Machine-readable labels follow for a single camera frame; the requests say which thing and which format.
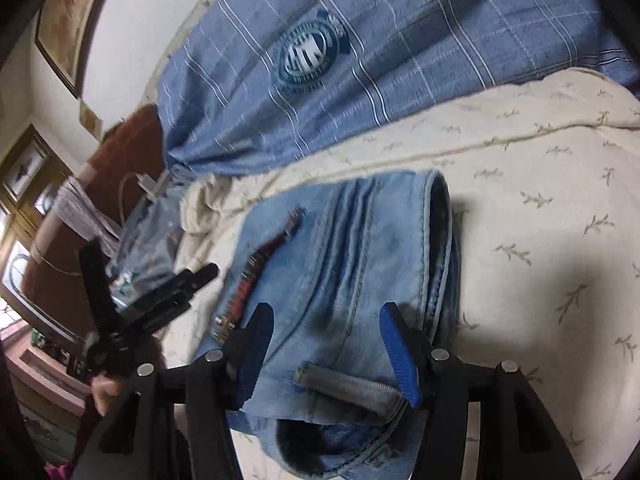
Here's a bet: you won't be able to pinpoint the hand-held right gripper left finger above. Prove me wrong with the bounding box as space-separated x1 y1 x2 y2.
72 302 276 480

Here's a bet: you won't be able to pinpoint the small wall picture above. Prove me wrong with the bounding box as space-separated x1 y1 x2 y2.
79 100 103 138

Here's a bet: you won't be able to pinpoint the grey striped cloth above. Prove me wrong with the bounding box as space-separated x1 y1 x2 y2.
37 175 123 261

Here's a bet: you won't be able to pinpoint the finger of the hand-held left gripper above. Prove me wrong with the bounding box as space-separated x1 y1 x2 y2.
77 241 118 341
117 262 219 333

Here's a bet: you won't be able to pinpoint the grey blue garment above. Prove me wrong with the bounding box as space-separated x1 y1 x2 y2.
107 192 188 301

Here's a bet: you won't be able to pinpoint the white charger cable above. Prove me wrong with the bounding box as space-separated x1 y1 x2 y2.
117 172 143 231

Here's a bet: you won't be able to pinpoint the blue plaid blanket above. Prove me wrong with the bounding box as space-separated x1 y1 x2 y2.
157 0 640 181

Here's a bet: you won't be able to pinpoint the large framed wall picture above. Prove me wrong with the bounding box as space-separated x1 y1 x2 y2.
35 0 126 98

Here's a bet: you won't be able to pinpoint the cream leaf-print sheet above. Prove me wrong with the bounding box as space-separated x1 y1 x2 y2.
160 67 640 480

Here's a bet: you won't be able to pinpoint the gold framed picture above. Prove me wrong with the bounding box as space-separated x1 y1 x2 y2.
0 125 66 206

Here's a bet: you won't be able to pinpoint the pink dresser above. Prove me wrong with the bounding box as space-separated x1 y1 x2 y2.
0 330 96 461

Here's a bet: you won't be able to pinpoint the white charger plug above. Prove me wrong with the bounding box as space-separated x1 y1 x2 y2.
135 172 168 198

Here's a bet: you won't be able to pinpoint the person's left hand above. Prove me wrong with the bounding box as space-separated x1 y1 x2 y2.
91 374 126 417

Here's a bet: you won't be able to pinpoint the blue denim pants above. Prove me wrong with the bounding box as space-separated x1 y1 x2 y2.
200 169 461 478

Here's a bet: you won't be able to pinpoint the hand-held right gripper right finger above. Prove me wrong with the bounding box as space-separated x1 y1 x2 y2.
379 302 583 480

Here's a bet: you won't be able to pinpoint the brown headboard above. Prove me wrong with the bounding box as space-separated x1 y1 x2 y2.
22 105 171 341

